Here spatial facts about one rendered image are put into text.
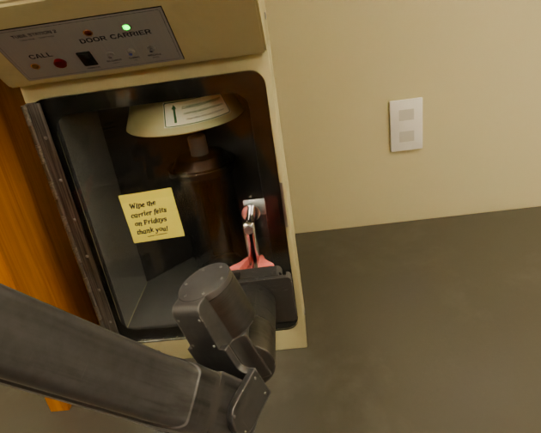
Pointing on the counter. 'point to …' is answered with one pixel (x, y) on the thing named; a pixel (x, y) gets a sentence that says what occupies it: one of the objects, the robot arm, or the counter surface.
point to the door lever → (251, 234)
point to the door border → (39, 133)
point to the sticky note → (152, 215)
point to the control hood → (188, 21)
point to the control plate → (70, 34)
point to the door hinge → (57, 198)
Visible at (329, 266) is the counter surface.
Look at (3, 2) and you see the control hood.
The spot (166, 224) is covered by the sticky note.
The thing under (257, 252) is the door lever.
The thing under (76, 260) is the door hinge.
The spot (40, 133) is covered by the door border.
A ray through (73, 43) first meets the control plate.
